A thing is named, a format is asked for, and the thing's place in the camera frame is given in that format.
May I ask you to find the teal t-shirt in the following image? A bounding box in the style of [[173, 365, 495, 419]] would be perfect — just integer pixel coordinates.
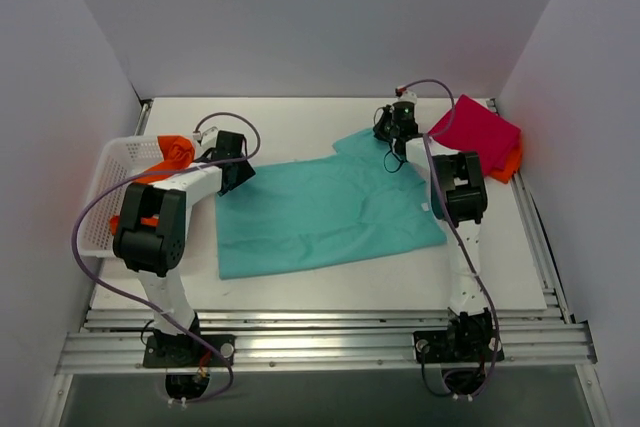
[[216, 130, 446, 280]]

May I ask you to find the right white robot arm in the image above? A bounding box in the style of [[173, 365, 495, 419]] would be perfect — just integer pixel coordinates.
[[373, 91, 494, 360]]

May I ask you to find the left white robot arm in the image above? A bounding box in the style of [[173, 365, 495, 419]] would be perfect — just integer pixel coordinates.
[[110, 128, 255, 366]]

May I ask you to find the orange t-shirt in basket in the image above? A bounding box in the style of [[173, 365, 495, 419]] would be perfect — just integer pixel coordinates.
[[109, 135, 204, 240]]

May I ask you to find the folded magenta t-shirt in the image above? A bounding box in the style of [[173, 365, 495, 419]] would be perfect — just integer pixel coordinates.
[[429, 95, 521, 176]]

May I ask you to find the white plastic basket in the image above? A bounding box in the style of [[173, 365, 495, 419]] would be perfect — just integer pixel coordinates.
[[73, 134, 202, 259]]

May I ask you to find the folded orange t-shirt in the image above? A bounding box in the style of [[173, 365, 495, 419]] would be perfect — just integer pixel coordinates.
[[489, 142, 523, 184]]

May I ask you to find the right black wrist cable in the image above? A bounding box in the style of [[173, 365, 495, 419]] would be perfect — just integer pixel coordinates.
[[382, 136, 409, 174]]

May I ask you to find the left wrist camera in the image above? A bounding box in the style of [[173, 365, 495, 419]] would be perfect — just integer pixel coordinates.
[[193, 127, 219, 150]]

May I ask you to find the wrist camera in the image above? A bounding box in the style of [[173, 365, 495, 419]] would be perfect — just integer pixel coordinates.
[[193, 127, 219, 150], [395, 87, 418, 105]]

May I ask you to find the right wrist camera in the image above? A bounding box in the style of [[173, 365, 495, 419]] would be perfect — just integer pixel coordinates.
[[395, 87, 418, 105]]

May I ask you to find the aluminium mounting rail frame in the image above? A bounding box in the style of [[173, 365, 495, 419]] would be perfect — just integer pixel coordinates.
[[41, 289, 609, 426]]

